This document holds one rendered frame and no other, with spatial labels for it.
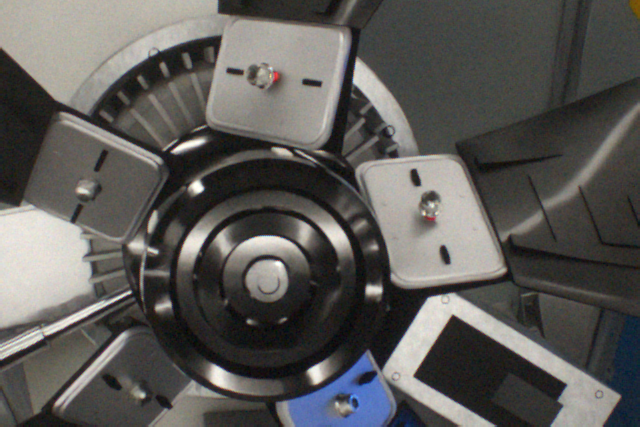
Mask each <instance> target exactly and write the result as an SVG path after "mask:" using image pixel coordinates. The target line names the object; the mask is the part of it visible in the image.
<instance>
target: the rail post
mask: <svg viewBox="0 0 640 427"><path fill-rule="evenodd" d="M620 317H621V313H618V312H614V311H610V310H607V309H603V308H599V307H594V311H593V315H592V320H591V321H590V324H589V327H588V331H587V335H586V339H585V343H584V348H583V352H582V355H581V359H580V363H579V364H580V365H582V366H583V367H584V368H586V369H587V370H588V371H590V372H591V373H592V375H593V374H594V376H595V377H597V378H598V379H599V380H601V381H602V378H603V375H604V373H605V370H606V366H607V363H608V360H609V356H610V353H611V349H612V345H613V342H614V338H615V335H616V331H617V328H618V325H619V320H620Z"/></svg>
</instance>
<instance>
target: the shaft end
mask: <svg viewBox="0 0 640 427"><path fill-rule="evenodd" d="M246 287H247V290H248V292H249V294H250V295H251V297H252V298H253V299H254V300H255V301H257V302H260V303H264V304H271V303H275V302H277V301H279V300H282V299H283V298H284V297H285V296H286V294H287V292H288V290H289V287H290V276H289V272H288V270H287V269H286V267H285V266H284V265H283V264H280V263H279V262H277V261H274V260H263V261H259V262H257V263H255V264H254V265H253V266H252V267H251V268H250V269H249V271H248V273H247V277H246Z"/></svg>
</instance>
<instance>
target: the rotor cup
mask: <svg viewBox="0 0 640 427"><path fill-rule="evenodd" d="M272 147H279V149H286V150H287V151H289V152H290V153H291V154H293V155H292V156H288V155H279V154H276V153H275V152H274V151H273V150H272ZM160 151H162V152H164V153H166V154H169V155H172V156H174V157H175V158H176V162H175V164H174V166H173V169H172V170H171V172H170V174H169V176H167V178H166V180H165V182H164V184H163V185H162V187H161V190H160V192H159V193H158V195H157V197H156V199H155V200H154V202H153V204H152V206H151V207H150V209H149V211H148V214H147V215H146V217H145V219H144V221H143V222H142V224H141V226H139V227H138V229H137V231H136V233H135V235H134V237H133V239H132V240H131V242H130V243H129V244H127V243H126V244H122V256H123V264H124V269H125V274H126V277H127V281H128V285H129V287H130V290H131V292H132V294H133V297H135V299H136V301H137V302H138V304H139V307H140V309H141V310H142V312H143V313H144V315H145V316H146V320H147V322H148V325H149V327H150V331H151V333H152V335H153V337H154V339H155V341H156V342H158V344H159V345H160V347H161V349H162V350H163V351H164V354H165V355H166V356H167V357H168V359H169V360H170V361H171V362H172V363H173V364H174V365H175V366H176V367H177V368H178V369H179V370H181V371H182V372H183V373H184V374H186V375H187V376H188V378H190V379H191V380H192V381H194V382H195V383H197V384H199V385H200V386H202V387H205V388H207V389H209V390H211V391H213V392H215V393H218V394H220V395H223V396H226V397H230V398H234V399H237V400H238V401H244V402H251V403H276V402H285V401H290V400H294V399H298V398H302V397H305V396H308V394H311V393H313V392H316V391H318V390H320V389H322V388H324V387H327V386H328V385H330V384H332V383H333V382H335V381H336V380H338V379H339V378H340V377H342V376H343V375H344V374H345V373H346V372H349V371H350V370H351V369H352V367H353V366H354V365H355V364H356V363H357V362H358V361H359V360H360V358H361V357H362V356H363V355H364V353H365V352H366V351H367V349H368V348H369V346H371V345H372V342H373V341H374V339H375V337H376V335H377V333H378V331H379V329H380V327H381V325H382V322H383V318H384V315H385V312H386V308H387V304H388V299H389V292H391V282H392V269H391V259H390V253H388V249H389V247H387V243H386V240H385V237H384V234H383V230H382V228H381V226H380V224H379V222H378V219H377V218H376V216H375V214H374V212H373V211H372V208H371V207H370V205H369V204H368V203H367V201H365V200H364V199H363V198H362V197H361V195H360V194H359V193H358V192H357V191H356V190H355V188H354V186H353V183H352V177H353V176H355V174H356V172H355V171H354V168H353V167H352V165H351V164H350V163H349V161H348V160H347V159H346V158H344V157H343V156H342V155H341V154H339V155H338V154H333V153H328V152H322V151H317V150H314V151H313V150H306V149H300V147H296V146H291V145H286V144H280V143H275V142H271V141H266V140H261V139H255V138H251V137H246V136H241V135H235V134H230V133H226V132H221V131H217V130H213V129H211V128H210V127H209V124H208V122H207V121H205V122H202V123H200V124H198V126H195V127H193V128H190V129H188V130H186V131H185V132H183V133H181V134H180V135H178V136H177V137H175V138H174V139H173V140H171V141H170V142H169V143H168V144H165V145H164V147H163V148H162V149H161V150H160ZM154 210H156V220H155V222H154V224H153V226H152V228H151V230H150V232H148V226H149V221H150V219H151V217H152V215H153V213H154ZM263 260H274V261H277V262H279V263H280V264H283V265H284V266H285V267H286V269H287V270H288V272H289V276H290V287H289V290H288V292H287V294H286V296H285V297H284V298H283V299H282V300H279V301H277V302H275V303H271V304H264V303H260V302H257V301H255V300H254V299H253V298H252V297H251V295H250V294H249V292H248V290H247V287H246V277H247V273H248V271H249V269H250V268H251V267H252V266H253V265H254V264H255V263H257V262H259V261H263Z"/></svg>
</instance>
